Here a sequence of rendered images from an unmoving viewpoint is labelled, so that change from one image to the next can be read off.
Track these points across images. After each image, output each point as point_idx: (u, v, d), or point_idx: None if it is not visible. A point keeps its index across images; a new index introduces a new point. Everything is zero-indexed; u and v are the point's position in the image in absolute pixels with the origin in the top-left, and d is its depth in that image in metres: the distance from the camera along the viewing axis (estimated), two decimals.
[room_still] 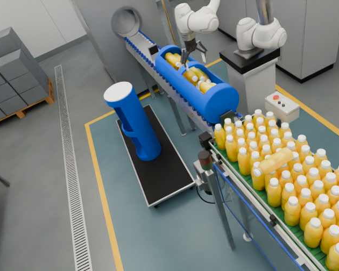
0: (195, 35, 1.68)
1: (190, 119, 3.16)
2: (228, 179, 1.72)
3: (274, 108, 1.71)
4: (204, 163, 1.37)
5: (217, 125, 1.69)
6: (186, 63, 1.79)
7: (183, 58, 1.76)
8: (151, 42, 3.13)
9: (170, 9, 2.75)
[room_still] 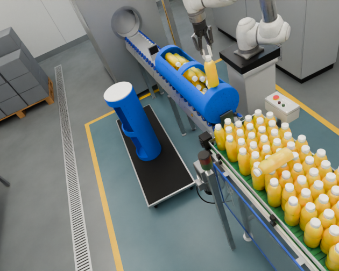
0: (205, 15, 1.42)
1: (190, 119, 3.16)
2: (228, 179, 1.72)
3: (274, 108, 1.71)
4: (204, 163, 1.37)
5: (217, 125, 1.69)
6: (203, 50, 1.55)
7: (197, 45, 1.51)
8: (151, 42, 3.13)
9: (170, 9, 2.75)
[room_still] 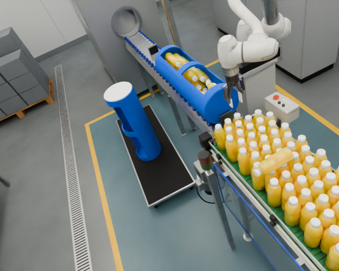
0: (239, 69, 1.46)
1: (190, 119, 3.16)
2: (228, 179, 1.72)
3: (274, 108, 1.71)
4: (204, 163, 1.37)
5: (217, 125, 1.69)
6: (231, 99, 1.58)
7: (226, 95, 1.54)
8: (151, 42, 3.13)
9: (170, 9, 2.75)
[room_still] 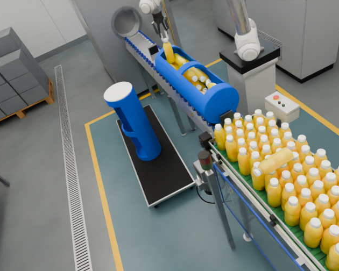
0: (161, 8, 2.01)
1: (190, 119, 3.16)
2: (228, 179, 1.72)
3: (274, 108, 1.71)
4: (204, 163, 1.37)
5: (217, 125, 1.69)
6: (161, 34, 2.13)
7: (156, 30, 2.10)
8: (151, 42, 3.13)
9: (170, 9, 2.75)
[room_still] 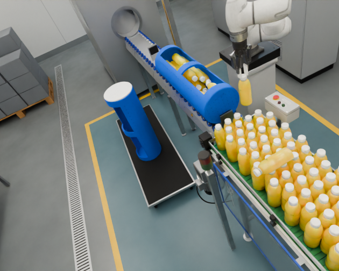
0: (247, 35, 1.35)
1: (190, 119, 3.16)
2: (228, 179, 1.72)
3: (274, 108, 1.71)
4: (204, 163, 1.37)
5: (217, 125, 1.69)
6: (240, 69, 1.48)
7: (234, 64, 1.44)
8: (151, 42, 3.13)
9: (170, 9, 2.75)
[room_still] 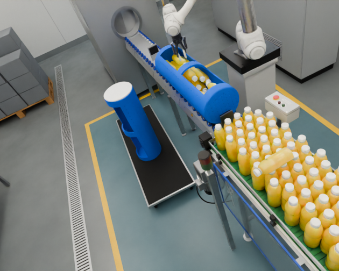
0: (180, 30, 2.02)
1: (190, 119, 3.16)
2: (228, 179, 1.72)
3: (274, 108, 1.71)
4: (204, 163, 1.37)
5: (217, 125, 1.69)
6: (178, 54, 2.15)
7: (174, 50, 2.11)
8: (151, 42, 3.13)
9: None
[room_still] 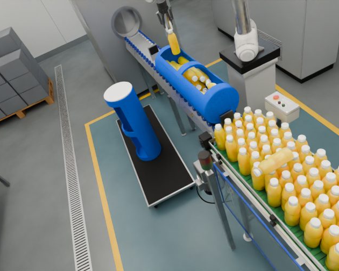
0: None
1: (190, 119, 3.16)
2: (228, 179, 1.72)
3: (274, 108, 1.71)
4: (204, 163, 1.37)
5: (217, 125, 1.69)
6: (166, 24, 2.10)
7: (160, 20, 2.07)
8: (151, 42, 3.13)
9: None
